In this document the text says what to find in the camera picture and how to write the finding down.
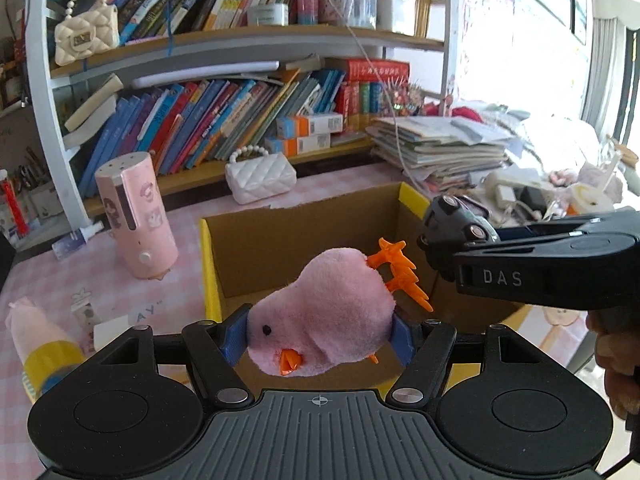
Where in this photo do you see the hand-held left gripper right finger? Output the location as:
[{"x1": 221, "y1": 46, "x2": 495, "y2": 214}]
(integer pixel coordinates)
[{"x1": 386, "y1": 312, "x2": 552, "y2": 410}]

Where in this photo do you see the white pen container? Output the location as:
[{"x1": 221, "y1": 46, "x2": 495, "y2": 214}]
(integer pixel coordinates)
[{"x1": 376, "y1": 0, "x2": 417, "y2": 36}]

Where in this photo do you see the beige lying book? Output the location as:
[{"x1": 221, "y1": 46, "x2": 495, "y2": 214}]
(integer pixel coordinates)
[{"x1": 64, "y1": 74, "x2": 123, "y2": 133}]

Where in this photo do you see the long white flat case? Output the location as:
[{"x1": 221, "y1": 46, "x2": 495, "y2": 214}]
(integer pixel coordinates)
[{"x1": 131, "y1": 60, "x2": 280, "y2": 88}]

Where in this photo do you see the cream quilted pearl-handle purse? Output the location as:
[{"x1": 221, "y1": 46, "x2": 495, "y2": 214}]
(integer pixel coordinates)
[{"x1": 54, "y1": 0, "x2": 121, "y2": 67}]

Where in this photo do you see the pink plush chick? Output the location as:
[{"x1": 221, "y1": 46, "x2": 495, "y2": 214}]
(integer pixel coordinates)
[{"x1": 246, "y1": 237, "x2": 435, "y2": 377}]

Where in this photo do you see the yellow knit plush item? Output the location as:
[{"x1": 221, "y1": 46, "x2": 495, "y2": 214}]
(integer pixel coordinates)
[{"x1": 21, "y1": 340, "x2": 87, "y2": 403}]

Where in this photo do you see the white round jar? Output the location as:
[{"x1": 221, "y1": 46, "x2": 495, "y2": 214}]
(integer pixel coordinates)
[{"x1": 247, "y1": 4, "x2": 290, "y2": 27}]

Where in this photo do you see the row of leaning blue books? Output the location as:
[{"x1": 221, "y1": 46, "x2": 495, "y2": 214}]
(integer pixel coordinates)
[{"x1": 65, "y1": 67, "x2": 381, "y2": 196}]

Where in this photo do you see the red thick dictionary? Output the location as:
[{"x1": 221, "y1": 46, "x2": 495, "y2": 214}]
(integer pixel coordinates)
[{"x1": 327, "y1": 58, "x2": 412, "y2": 82}]

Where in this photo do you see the white power adapter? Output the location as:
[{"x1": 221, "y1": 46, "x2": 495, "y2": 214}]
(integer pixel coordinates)
[{"x1": 486, "y1": 170, "x2": 542, "y2": 202}]

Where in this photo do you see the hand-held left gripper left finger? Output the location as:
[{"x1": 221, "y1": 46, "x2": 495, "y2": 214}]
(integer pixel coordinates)
[{"x1": 87, "y1": 304, "x2": 256, "y2": 410}]

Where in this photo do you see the white bookshelf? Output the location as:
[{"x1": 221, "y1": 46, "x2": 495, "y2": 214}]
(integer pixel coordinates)
[{"x1": 25, "y1": 0, "x2": 461, "y2": 231}]

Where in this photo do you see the stack of papers and booklets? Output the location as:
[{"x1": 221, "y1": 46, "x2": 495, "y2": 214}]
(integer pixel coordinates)
[{"x1": 367, "y1": 115, "x2": 511, "y2": 193}]

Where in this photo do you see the cardboard box with yellow flaps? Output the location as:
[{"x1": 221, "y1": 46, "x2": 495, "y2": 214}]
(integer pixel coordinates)
[{"x1": 199, "y1": 181, "x2": 538, "y2": 393}]

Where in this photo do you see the pink checked tablecloth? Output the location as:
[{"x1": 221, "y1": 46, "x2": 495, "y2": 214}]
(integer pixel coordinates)
[{"x1": 0, "y1": 160, "x2": 601, "y2": 411}]

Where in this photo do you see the white quilted pearl-handle purse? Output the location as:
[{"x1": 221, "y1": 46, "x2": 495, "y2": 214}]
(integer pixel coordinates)
[{"x1": 225, "y1": 144, "x2": 297, "y2": 206}]

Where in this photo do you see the person's right hand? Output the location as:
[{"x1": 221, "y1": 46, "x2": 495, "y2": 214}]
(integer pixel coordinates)
[{"x1": 586, "y1": 310, "x2": 640, "y2": 433}]

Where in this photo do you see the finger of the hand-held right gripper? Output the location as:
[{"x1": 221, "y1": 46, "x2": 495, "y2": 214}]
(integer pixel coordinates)
[{"x1": 417, "y1": 195, "x2": 501, "y2": 283}]

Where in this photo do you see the small spray bottle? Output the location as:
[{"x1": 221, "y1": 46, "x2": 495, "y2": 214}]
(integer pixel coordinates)
[{"x1": 51, "y1": 221, "x2": 105, "y2": 261}]

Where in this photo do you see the pink humidifier with stickers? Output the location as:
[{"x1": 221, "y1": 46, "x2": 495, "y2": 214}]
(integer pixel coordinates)
[{"x1": 95, "y1": 151, "x2": 179, "y2": 281}]

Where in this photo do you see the orange and white box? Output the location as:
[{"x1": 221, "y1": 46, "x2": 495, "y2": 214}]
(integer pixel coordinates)
[
  {"x1": 279, "y1": 132, "x2": 332, "y2": 157},
  {"x1": 276, "y1": 114, "x2": 344, "y2": 138}
]

